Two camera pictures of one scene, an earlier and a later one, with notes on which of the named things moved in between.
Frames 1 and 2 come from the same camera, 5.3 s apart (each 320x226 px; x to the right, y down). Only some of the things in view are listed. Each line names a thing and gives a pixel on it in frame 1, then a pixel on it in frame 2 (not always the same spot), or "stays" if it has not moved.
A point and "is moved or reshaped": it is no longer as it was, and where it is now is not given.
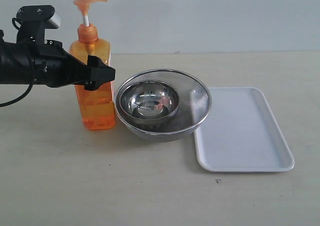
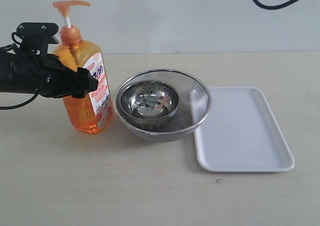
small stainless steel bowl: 149,102 stays
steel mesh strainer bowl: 162,105 stays
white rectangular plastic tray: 241,134 stays
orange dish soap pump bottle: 94,109 is moved or reshaped
